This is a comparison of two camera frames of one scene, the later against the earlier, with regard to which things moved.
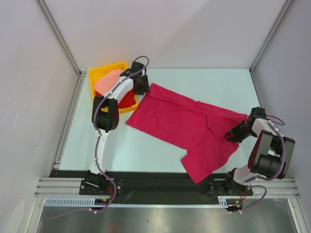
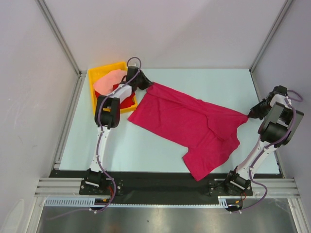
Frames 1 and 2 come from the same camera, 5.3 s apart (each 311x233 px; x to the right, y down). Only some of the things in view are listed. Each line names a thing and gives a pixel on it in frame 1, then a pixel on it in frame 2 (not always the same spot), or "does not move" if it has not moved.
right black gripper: (235, 137) → (255, 113)
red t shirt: (129, 100) does not move
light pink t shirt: (105, 83) does not move
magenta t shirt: (199, 128) does not move
